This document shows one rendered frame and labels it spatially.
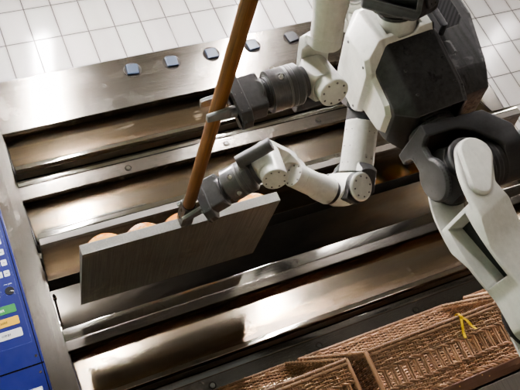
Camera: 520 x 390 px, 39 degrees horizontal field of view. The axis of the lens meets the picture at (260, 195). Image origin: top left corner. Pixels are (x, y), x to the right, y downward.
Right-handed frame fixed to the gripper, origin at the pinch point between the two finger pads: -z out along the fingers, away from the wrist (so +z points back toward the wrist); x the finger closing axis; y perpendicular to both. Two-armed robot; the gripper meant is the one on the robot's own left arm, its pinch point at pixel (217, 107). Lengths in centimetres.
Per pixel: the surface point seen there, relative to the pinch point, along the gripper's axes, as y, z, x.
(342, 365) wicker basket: 48, 15, 50
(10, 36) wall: 94, -33, -107
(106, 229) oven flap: 81, -25, -18
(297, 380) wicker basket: 48, 4, 49
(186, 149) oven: 99, 11, -45
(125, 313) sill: 95, -27, 5
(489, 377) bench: 47, 47, 66
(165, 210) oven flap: 82, -6, -18
